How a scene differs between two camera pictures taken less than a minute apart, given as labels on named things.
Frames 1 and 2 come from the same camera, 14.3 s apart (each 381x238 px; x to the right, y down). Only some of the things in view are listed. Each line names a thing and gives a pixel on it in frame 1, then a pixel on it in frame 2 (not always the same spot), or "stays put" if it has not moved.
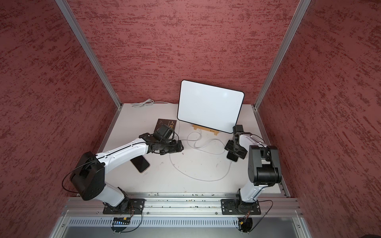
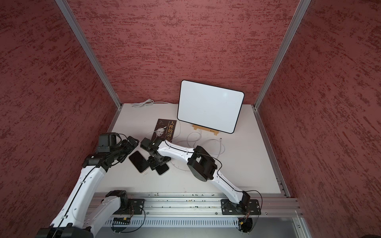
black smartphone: [232, 156] to [162, 168]
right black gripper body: [237, 149] to [156, 159]
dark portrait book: [170, 123] stays put
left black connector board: [121, 220] stays put
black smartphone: [141, 163] stays put
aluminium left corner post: [74, 24] stays put
